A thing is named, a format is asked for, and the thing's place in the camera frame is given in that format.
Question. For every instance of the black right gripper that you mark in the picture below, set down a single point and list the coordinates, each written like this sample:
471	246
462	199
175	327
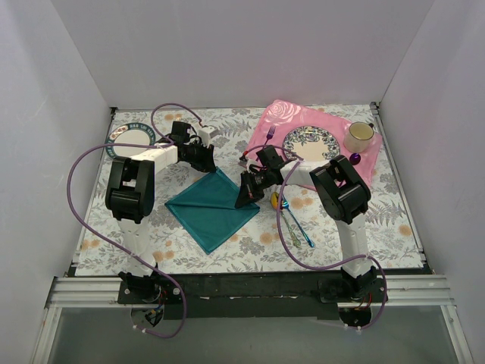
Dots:
251	186

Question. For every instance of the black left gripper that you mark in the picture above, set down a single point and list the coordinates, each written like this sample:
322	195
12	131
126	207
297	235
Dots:
202	156

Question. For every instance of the teal cloth napkin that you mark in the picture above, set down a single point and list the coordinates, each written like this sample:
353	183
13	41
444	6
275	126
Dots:
207	211

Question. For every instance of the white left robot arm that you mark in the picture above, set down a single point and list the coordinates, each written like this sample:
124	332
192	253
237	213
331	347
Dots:
130	197

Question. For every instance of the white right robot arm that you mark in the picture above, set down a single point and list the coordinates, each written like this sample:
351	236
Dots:
344	196

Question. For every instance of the iridescent gold spoon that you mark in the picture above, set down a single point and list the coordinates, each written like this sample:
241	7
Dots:
295	240

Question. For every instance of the iridescent blue fork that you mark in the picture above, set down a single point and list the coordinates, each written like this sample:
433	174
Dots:
285	205

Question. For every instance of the green rimmed white plate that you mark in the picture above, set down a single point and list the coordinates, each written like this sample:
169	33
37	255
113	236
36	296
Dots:
129	140

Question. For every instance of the purple metallic fork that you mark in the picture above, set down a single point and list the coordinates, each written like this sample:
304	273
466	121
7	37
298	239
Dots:
270	134

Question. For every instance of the blue floral white plate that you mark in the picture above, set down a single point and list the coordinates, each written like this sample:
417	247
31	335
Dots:
314	144

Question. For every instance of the pink floral placemat cloth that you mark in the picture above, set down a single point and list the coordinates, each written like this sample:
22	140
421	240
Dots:
286	116

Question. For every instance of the purple metallic spoon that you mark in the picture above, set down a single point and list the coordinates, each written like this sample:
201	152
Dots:
355	158

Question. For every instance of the cream ceramic mug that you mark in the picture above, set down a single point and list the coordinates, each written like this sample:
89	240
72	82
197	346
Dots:
359	137

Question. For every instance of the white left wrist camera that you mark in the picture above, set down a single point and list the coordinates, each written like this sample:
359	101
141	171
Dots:
207	133

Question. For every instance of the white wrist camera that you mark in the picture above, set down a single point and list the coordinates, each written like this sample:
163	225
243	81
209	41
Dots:
207	133
251	166

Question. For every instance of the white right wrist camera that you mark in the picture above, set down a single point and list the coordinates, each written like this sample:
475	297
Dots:
251	166

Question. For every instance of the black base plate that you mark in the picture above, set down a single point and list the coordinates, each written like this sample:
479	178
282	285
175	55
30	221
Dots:
315	294

